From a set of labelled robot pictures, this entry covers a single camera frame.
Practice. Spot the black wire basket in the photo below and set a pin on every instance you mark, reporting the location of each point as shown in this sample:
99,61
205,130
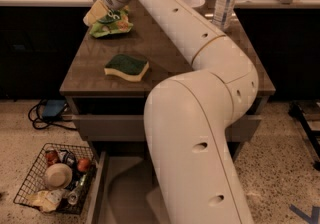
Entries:
34,180

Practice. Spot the dark blue snack bag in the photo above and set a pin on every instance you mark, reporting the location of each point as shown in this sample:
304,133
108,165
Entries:
67,158

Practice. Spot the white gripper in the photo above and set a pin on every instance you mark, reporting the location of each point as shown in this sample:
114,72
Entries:
99,10

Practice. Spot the small glass bottle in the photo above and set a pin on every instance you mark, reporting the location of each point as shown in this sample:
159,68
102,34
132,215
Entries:
74,195

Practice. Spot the green rice chip bag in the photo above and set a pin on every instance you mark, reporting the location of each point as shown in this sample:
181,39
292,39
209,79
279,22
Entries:
114,22

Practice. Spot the clear plastic water bottle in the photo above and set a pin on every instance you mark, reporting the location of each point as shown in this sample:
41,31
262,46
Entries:
222,13

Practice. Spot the blue power box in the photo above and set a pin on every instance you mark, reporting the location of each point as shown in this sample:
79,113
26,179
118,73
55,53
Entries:
53,109

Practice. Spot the crumpled yellow snack bag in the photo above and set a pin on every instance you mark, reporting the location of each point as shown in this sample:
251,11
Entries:
47,200

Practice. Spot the red apple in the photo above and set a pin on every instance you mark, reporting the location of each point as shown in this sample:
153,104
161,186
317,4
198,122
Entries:
83,165

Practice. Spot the red can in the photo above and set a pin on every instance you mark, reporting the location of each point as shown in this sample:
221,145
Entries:
51,157

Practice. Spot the grey top drawer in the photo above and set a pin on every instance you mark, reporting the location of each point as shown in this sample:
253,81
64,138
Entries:
121,119

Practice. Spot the green and yellow sponge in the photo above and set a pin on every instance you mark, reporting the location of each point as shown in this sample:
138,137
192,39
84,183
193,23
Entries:
126,67

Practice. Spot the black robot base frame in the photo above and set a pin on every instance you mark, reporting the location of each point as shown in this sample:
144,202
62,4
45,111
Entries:
306,112

